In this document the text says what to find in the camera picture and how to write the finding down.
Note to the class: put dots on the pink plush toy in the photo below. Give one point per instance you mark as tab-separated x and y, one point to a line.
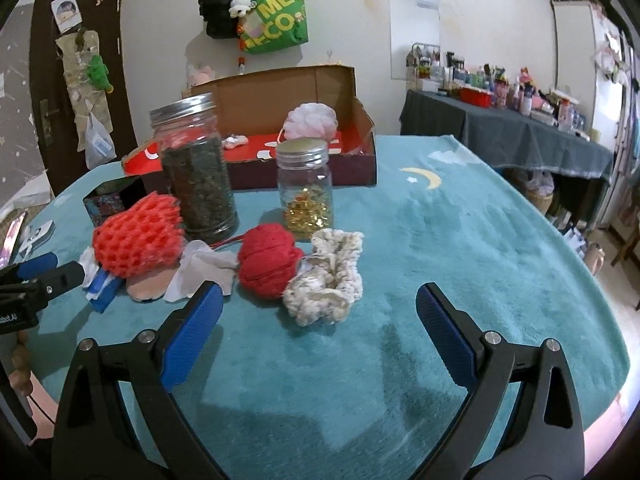
200	76

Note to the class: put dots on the beige round pad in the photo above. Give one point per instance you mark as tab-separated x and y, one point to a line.
147	285

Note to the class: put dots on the pink bath pouf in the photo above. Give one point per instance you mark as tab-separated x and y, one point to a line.
312	121

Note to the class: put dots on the white tissue piece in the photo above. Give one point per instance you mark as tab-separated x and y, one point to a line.
90	267

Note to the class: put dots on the cluster of cosmetic bottles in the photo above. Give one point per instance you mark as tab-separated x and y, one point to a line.
520	90

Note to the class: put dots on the red yarn ball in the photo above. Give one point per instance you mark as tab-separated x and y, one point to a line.
265	262

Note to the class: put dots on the cream knitted scrunchie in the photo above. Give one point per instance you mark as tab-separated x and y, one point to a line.
325	285

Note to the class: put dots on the green plush toy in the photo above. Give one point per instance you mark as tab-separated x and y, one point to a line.
99	72

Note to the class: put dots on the cardboard box with red inside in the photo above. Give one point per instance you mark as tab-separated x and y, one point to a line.
300	90

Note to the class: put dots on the green tote bag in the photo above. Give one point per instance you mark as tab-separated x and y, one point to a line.
275	22

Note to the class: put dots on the white refrigerator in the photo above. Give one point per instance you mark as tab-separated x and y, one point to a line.
575	50

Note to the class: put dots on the black bag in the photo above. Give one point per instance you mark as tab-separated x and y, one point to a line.
217	10

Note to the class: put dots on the side table with grey cloth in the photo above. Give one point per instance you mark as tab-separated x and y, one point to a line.
500	135

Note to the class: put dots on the dark brown door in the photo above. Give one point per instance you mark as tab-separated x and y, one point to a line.
45	60

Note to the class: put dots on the white charging device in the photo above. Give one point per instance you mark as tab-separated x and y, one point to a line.
37	236

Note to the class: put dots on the wall mirror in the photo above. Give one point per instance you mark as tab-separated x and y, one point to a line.
412	25

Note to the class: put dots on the white plush toy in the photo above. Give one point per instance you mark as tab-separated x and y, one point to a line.
241	6

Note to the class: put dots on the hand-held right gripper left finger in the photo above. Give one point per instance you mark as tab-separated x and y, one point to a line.
192	335

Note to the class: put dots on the beige hanging organizer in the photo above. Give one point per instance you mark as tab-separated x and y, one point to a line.
75	65

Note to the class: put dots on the smartphone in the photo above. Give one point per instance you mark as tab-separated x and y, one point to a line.
11	240

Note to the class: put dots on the large glass jar dark contents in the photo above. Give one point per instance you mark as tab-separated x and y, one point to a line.
200	185

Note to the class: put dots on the small white soft item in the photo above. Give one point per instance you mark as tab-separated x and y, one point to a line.
235	141

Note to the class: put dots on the blue and white packet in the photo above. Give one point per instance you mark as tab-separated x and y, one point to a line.
102	295

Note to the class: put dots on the small glass jar gold contents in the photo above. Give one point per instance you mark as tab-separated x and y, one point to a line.
305	185

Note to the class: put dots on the paper picture on door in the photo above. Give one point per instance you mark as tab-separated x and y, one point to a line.
66	10

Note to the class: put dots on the red foam net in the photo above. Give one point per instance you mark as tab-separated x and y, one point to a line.
135	237

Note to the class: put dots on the colourful patterned tin box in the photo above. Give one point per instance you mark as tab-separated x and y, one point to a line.
107	205

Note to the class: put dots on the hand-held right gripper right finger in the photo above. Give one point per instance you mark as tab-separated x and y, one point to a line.
445	335

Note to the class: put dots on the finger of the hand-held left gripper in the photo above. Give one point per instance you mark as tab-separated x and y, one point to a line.
60	277
37	266

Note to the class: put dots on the clear plastic bag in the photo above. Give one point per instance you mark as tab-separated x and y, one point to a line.
99	145

